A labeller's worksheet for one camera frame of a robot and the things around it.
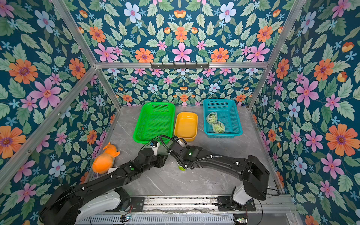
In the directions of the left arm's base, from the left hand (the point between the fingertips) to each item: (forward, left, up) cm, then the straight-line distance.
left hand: (166, 155), depth 84 cm
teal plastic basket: (+32, -42, -7) cm, 53 cm away
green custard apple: (+19, -36, -1) cm, 41 cm away
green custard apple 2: (+28, -33, 0) cm, 43 cm away
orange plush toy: (-2, +37, +1) cm, 37 cm away
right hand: (+1, -11, +5) cm, 12 cm away
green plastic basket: (+35, +12, -7) cm, 37 cm away
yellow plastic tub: (+28, -13, -8) cm, 32 cm away
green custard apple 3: (-16, -10, +21) cm, 28 cm away
